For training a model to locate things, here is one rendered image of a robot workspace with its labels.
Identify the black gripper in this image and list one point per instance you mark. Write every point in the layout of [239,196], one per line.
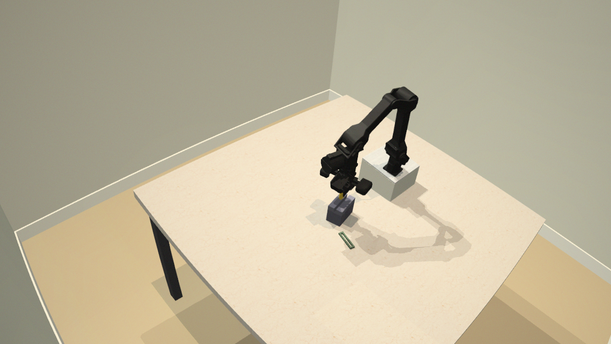
[362,187]

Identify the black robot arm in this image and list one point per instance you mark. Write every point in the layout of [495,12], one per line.
[356,136]

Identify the dark green rectangular holder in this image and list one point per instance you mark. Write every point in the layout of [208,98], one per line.
[352,245]

